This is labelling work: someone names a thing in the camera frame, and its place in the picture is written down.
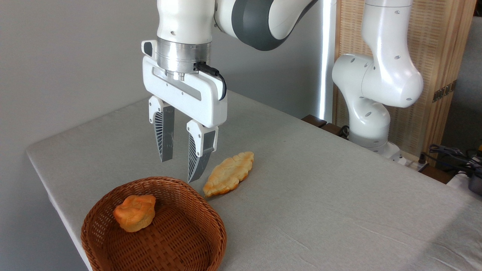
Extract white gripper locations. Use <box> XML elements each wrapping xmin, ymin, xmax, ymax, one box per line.
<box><xmin>141</xmin><ymin>40</ymin><xmax>228</xmax><ymax>184</ymax></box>

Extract small orange bread roll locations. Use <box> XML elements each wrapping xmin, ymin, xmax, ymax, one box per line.
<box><xmin>113</xmin><ymin>194</ymin><xmax>157</xmax><ymax>233</ymax></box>

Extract long pale braided bread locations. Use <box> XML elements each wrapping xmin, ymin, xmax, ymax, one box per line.
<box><xmin>203</xmin><ymin>151</ymin><xmax>255</xmax><ymax>198</ymax></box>

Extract brown woven wicker basket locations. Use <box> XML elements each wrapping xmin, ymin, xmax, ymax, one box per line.
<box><xmin>81</xmin><ymin>176</ymin><xmax>227</xmax><ymax>271</ymax></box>

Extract dark brown wooden block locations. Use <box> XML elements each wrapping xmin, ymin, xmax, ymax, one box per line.
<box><xmin>301</xmin><ymin>114</ymin><xmax>328</xmax><ymax>129</ymax></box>
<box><xmin>320</xmin><ymin>122</ymin><xmax>349</xmax><ymax>140</ymax></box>

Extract brass screen hinge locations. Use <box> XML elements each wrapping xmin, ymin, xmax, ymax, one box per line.
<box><xmin>432</xmin><ymin>80</ymin><xmax>458</xmax><ymax>103</ymax></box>

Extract wooden slatted folding screen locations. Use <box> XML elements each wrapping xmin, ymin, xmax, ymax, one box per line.
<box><xmin>333</xmin><ymin>0</ymin><xmax>477</xmax><ymax>167</ymax></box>

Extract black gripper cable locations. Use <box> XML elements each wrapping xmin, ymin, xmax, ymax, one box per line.
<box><xmin>194</xmin><ymin>61</ymin><xmax>227</xmax><ymax>101</ymax></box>

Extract black cable bundle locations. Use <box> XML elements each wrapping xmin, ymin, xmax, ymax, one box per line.
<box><xmin>419</xmin><ymin>144</ymin><xmax>482</xmax><ymax>174</ymax></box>

